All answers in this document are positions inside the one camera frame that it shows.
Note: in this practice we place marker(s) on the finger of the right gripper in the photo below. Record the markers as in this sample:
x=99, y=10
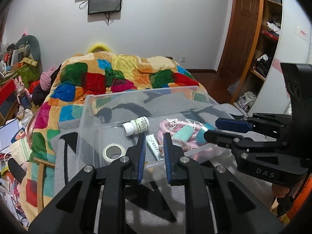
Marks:
x=268, y=124
x=233, y=141

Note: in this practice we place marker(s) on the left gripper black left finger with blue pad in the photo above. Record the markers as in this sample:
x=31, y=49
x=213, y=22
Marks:
x=94, y=195

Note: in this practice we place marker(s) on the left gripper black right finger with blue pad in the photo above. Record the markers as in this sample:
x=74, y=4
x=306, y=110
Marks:
x=215, y=200

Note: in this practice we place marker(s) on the hand under other gripper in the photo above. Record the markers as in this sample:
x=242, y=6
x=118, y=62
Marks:
x=283, y=199

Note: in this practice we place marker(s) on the wooden chair back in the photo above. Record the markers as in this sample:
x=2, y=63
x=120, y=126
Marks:
x=40, y=179

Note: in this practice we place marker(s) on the white tape roll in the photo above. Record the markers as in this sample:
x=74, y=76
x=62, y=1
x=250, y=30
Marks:
x=112, y=152

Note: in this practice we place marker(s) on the brown wooden door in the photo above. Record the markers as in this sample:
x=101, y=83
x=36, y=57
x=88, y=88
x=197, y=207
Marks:
x=240, y=36

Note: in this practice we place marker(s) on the white curved wardrobe panel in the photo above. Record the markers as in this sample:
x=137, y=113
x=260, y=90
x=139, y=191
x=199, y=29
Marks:
x=294, y=46

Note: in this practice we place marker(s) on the wooden open shelf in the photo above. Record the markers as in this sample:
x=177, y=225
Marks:
x=260, y=59

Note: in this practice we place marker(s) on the clear plastic storage box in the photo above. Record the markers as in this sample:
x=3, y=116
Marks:
x=112, y=123

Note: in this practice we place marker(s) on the white ointment tube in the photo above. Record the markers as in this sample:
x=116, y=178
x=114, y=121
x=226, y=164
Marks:
x=154, y=147

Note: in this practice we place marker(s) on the white medicine bottle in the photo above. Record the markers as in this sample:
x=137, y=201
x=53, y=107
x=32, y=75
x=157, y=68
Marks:
x=136, y=126

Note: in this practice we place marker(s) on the pink knit hat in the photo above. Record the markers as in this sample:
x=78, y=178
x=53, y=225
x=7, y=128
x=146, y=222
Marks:
x=45, y=79

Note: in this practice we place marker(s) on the yellow pillow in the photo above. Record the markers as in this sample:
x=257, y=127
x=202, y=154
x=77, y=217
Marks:
x=99, y=47

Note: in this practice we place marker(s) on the white wall socket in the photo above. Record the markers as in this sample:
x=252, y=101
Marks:
x=182, y=59

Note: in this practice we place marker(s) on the black wall monitor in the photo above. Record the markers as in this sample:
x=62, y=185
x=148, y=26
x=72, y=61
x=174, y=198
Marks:
x=103, y=6

